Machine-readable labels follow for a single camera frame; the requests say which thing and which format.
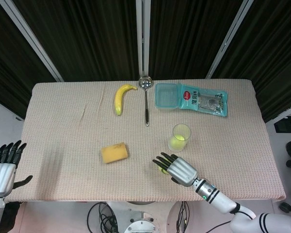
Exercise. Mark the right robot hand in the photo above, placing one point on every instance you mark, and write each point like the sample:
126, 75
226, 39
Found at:
183, 171

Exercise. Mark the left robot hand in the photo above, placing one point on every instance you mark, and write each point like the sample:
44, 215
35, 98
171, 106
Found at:
2, 177

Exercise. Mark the small green object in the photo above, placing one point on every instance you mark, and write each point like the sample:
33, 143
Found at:
163, 171

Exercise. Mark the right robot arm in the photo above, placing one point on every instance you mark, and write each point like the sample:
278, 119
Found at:
213, 194

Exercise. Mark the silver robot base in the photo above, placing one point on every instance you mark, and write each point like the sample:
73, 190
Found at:
141, 225

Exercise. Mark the clear cup yellow liquid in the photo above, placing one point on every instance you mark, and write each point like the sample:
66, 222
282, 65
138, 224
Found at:
182, 128

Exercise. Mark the clear container with teal lid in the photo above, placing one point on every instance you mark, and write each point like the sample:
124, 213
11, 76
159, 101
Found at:
167, 95

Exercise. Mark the beige waffle-weave tablecloth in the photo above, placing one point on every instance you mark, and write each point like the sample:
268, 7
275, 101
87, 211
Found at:
63, 145

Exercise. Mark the yellow sponge with green base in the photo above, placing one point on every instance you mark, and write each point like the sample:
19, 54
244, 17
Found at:
114, 153

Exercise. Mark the teal snack bag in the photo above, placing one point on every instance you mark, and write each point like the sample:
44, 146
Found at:
208, 102

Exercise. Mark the yellow banana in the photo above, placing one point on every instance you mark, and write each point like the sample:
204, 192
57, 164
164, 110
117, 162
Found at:
118, 102

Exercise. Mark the stainless steel ladle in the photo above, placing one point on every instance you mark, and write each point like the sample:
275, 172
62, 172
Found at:
144, 82

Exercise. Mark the black caster wheel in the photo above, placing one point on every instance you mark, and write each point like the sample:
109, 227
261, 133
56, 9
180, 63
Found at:
285, 208

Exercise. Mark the dark monitor screen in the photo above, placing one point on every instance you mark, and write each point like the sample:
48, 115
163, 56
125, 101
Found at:
287, 125

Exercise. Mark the dark pleated curtain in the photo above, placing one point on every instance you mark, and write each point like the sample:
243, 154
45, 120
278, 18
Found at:
87, 36

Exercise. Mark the white frame post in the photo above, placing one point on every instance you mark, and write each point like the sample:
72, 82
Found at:
140, 24
33, 42
229, 36

